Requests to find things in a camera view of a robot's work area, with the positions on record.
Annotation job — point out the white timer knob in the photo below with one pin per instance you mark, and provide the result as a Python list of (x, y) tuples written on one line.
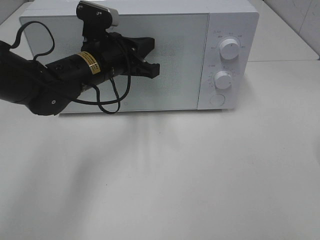
[(222, 80)]

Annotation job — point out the upper white power knob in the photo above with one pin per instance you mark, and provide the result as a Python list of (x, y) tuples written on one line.
[(229, 48)]

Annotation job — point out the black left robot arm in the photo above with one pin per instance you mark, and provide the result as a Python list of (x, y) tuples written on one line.
[(47, 89)]

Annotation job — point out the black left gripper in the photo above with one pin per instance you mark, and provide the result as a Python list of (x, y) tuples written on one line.
[(115, 54)]

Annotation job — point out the white microwave oven body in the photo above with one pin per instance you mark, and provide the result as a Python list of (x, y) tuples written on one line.
[(235, 18)]

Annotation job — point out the white microwave door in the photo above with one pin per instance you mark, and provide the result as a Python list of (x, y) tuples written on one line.
[(179, 50)]

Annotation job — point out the round white door release button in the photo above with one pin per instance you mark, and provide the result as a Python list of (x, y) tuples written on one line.
[(217, 101)]

